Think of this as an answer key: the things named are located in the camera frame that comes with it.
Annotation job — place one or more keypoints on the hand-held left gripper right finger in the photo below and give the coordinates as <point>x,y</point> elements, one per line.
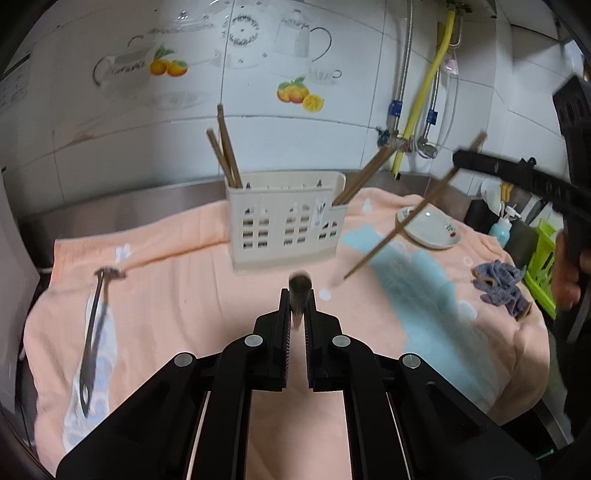
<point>323,350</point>

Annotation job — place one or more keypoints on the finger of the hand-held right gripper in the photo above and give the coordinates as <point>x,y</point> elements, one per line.
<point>508,173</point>

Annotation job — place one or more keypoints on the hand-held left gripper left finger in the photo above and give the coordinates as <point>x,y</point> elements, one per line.
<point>272,350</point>

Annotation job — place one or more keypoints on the beige plastic utensil holder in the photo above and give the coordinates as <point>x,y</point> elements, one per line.
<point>286,221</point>

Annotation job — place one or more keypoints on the person's right hand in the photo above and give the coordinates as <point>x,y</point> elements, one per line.
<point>567,272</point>

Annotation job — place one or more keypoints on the blue soap pump bottle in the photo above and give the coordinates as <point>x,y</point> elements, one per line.
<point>501,230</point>

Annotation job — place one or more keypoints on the white floral plate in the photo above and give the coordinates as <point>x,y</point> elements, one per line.
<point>434,230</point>

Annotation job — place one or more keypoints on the green plastic basket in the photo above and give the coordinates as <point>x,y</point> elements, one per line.
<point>545,263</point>

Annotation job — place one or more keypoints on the peach printed towel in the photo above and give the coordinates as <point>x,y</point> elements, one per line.
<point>184,300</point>

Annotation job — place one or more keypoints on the metal pipe valve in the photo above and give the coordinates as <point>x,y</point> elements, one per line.
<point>406,143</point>

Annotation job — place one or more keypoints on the grey dish cloth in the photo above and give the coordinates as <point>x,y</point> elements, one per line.
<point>501,286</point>

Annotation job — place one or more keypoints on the metal skimmer ladle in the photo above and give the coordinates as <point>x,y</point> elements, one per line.
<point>94,332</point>

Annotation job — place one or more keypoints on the white plastic board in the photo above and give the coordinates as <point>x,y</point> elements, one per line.
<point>14,286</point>

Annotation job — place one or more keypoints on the wall notice sticker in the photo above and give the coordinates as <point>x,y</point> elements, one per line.
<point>14,83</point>

